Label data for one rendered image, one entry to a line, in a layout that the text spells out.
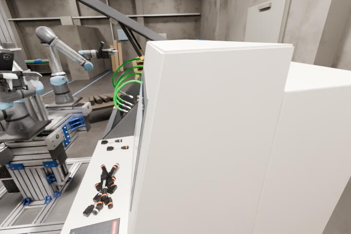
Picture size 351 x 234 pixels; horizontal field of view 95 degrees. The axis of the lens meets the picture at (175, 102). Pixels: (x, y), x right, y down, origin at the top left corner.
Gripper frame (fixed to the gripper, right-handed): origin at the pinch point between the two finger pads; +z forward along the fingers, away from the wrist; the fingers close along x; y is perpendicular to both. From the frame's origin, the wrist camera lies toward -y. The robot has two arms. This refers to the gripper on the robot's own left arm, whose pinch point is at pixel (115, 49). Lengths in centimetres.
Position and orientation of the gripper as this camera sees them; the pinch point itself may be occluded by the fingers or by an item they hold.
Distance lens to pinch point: 192.0
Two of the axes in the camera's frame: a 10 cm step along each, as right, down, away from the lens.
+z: 8.6, -2.2, 4.5
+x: 5.0, 4.3, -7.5
